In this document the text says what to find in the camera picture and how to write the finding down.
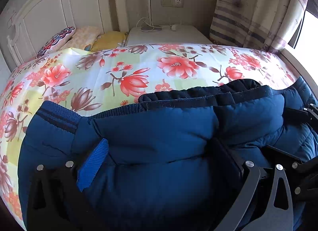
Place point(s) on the blue quilted down jacket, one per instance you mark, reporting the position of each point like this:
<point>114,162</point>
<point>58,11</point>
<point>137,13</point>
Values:
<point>161,170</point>

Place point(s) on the floral bed quilt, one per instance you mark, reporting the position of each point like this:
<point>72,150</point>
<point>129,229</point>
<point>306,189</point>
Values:
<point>91,82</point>

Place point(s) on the patterned striped curtain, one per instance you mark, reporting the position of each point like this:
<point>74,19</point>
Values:
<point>266,25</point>

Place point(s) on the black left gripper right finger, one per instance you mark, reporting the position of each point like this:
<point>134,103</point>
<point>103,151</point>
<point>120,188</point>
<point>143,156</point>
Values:
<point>263,200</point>

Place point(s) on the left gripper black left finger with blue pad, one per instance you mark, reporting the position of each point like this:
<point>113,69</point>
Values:
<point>56,200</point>

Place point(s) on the white wooden headboard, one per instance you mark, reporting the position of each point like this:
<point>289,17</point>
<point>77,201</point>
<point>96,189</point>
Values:
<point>38,20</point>

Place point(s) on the wall socket panel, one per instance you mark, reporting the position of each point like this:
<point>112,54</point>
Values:
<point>172,3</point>

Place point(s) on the beige patterned pillow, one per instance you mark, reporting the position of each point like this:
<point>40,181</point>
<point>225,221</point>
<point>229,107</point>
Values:
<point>84,38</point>

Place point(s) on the dark window frame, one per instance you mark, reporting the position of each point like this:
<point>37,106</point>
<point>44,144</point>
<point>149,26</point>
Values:
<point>306,34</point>

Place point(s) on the yellow floral pillow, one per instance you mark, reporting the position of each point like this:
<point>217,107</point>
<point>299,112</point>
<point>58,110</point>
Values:
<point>109,40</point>

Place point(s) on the silver desk lamp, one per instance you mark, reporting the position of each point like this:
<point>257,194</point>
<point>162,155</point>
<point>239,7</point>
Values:
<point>148,25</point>

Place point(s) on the embroidered decorative pillow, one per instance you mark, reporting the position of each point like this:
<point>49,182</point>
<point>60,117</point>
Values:
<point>57,41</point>

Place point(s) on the white nightstand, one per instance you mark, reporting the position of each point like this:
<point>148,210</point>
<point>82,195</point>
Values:
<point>176,34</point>

